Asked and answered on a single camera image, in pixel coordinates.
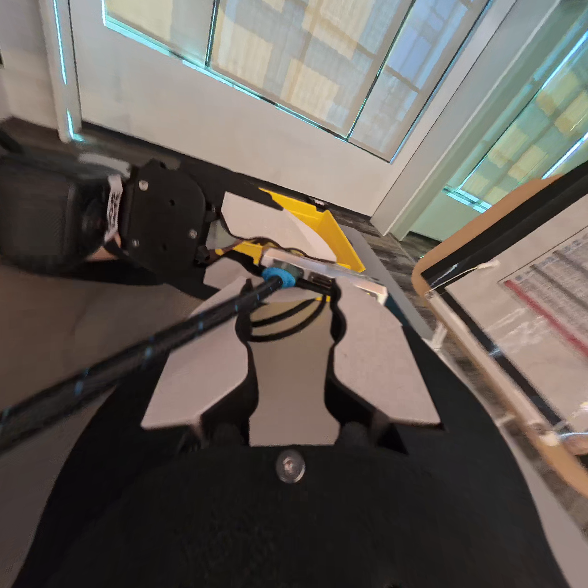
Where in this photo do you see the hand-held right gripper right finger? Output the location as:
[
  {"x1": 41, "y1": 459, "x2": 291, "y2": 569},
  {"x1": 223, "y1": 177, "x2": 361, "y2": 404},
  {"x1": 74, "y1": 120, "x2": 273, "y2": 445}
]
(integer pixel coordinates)
[{"x1": 324, "y1": 281, "x2": 443, "y2": 444}]

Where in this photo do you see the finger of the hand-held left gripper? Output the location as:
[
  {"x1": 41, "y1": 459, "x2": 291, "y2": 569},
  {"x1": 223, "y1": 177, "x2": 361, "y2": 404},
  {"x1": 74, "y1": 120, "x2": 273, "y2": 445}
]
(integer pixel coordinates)
[
  {"x1": 201, "y1": 266, "x2": 252, "y2": 302},
  {"x1": 220, "y1": 192, "x2": 339, "y2": 264}
]

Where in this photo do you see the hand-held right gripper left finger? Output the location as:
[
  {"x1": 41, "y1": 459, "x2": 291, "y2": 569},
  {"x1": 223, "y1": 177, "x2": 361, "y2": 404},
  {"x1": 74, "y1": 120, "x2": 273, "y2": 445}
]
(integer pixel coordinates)
[{"x1": 140, "y1": 275, "x2": 260, "y2": 445}]

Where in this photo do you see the black braided hdmi cable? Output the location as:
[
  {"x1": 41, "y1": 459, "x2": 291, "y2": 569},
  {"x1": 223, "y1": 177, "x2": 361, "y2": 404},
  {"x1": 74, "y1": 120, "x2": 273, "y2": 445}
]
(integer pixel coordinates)
[{"x1": 0, "y1": 269, "x2": 299, "y2": 455}]

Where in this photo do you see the yellow plastic bin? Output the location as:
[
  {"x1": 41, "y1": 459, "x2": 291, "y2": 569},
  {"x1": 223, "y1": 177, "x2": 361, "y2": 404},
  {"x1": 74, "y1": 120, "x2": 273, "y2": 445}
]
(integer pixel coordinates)
[{"x1": 230, "y1": 187, "x2": 368, "y2": 276}]

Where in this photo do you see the grey hub adapter with cable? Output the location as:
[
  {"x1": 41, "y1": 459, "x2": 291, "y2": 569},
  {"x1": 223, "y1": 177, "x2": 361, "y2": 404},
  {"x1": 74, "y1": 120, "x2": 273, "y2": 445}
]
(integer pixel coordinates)
[{"x1": 248, "y1": 247, "x2": 390, "y2": 344}]

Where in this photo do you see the wooden document stand white base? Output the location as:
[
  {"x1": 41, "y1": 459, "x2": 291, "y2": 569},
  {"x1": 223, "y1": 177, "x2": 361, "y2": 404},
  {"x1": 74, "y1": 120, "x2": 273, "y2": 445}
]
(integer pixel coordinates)
[{"x1": 411, "y1": 174, "x2": 588, "y2": 511}]

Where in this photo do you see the clear bag with label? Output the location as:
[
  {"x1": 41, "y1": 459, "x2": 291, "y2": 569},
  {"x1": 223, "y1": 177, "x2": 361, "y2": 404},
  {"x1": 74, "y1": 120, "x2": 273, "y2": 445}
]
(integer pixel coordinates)
[{"x1": 443, "y1": 209, "x2": 588, "y2": 435}]

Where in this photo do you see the large window with blinds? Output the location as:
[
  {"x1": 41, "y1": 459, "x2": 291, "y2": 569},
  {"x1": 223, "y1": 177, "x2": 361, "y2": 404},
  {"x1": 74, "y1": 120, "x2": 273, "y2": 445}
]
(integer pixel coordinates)
[
  {"x1": 103, "y1": 0, "x2": 488, "y2": 164},
  {"x1": 443, "y1": 28, "x2": 588, "y2": 213}
]

